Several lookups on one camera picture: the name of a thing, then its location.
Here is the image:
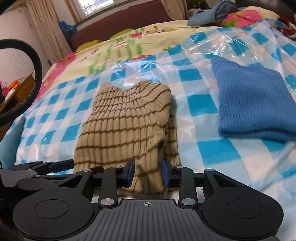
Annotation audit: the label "blue plastic bag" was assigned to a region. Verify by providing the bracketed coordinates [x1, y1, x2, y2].
[59, 21, 77, 42]

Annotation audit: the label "black braided cable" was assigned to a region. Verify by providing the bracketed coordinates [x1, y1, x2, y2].
[0, 39, 43, 127]

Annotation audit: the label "dark red headboard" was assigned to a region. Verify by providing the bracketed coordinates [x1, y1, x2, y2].
[70, 1, 171, 49]

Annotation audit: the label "floral yellow pink quilt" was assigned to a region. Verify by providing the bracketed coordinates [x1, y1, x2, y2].
[37, 6, 278, 98]

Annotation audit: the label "grey blue clothes pile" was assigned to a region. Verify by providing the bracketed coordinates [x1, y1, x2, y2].
[188, 1, 238, 27]

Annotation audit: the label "tan striped knit sweater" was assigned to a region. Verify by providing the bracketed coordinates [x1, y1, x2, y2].
[74, 80, 180, 196]

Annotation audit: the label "blue checkered bed sheet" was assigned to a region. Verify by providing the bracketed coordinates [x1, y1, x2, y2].
[14, 18, 296, 240]

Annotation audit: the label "beige curtain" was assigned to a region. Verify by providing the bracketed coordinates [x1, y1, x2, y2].
[26, 0, 72, 64]

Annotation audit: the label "wooden desk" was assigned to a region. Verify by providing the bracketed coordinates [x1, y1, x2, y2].
[0, 72, 35, 140]

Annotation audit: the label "window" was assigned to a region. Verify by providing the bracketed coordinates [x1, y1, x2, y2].
[76, 0, 130, 17]

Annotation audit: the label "orange items on desk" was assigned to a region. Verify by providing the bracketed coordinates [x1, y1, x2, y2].
[7, 80, 20, 92]

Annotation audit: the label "blue knit sweater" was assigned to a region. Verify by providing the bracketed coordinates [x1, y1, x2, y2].
[211, 57, 295, 142]

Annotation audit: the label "teal folded cloth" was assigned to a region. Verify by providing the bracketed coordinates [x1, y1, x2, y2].
[0, 116, 26, 169]

